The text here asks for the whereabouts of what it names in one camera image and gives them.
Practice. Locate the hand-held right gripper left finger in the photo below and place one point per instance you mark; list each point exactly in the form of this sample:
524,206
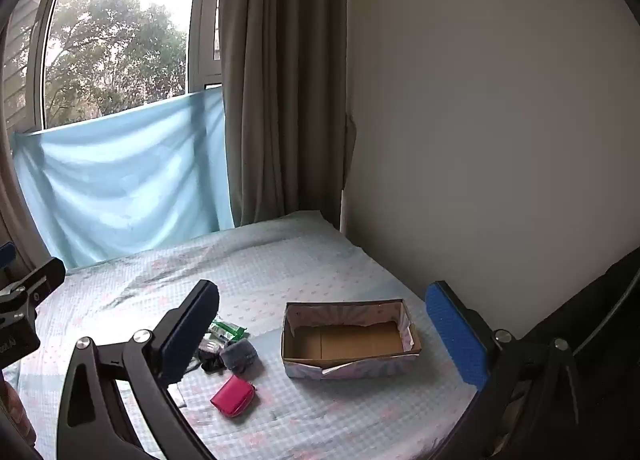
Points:
187,340

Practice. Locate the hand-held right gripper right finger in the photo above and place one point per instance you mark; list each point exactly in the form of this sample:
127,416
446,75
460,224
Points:
457,335

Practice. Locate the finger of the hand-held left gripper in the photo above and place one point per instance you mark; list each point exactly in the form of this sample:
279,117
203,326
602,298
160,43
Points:
42,277
6,255

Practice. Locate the black soft item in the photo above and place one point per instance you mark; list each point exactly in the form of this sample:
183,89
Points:
210,362

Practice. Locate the grey plush pouch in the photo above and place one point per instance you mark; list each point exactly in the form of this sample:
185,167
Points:
239,354

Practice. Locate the pink zip wallet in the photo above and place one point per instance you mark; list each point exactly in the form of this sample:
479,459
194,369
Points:
232,397

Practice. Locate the paper-lined cardboard box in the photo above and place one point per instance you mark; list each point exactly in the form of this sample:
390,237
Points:
345,345

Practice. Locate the person's left hand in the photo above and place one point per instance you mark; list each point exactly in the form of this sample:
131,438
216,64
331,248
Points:
22,420

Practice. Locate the green tissue packet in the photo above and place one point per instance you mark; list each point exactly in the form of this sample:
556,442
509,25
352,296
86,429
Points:
227,327

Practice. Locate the beige curtain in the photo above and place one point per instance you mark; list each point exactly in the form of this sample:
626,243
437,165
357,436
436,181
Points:
10,210

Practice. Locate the light blue cloth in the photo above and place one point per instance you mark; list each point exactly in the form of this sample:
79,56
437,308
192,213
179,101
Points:
125,179

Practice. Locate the bed with checked sheet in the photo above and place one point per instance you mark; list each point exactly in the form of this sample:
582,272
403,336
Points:
310,265

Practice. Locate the dark cloth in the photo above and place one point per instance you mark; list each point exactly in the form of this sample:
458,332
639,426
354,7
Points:
600,390

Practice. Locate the tree outside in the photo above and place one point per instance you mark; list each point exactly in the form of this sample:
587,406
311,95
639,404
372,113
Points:
115,54

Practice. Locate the brown curtain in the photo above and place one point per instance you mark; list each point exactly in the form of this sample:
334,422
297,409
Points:
285,79

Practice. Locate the window with dark frame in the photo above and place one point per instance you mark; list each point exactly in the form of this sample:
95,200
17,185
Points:
197,14

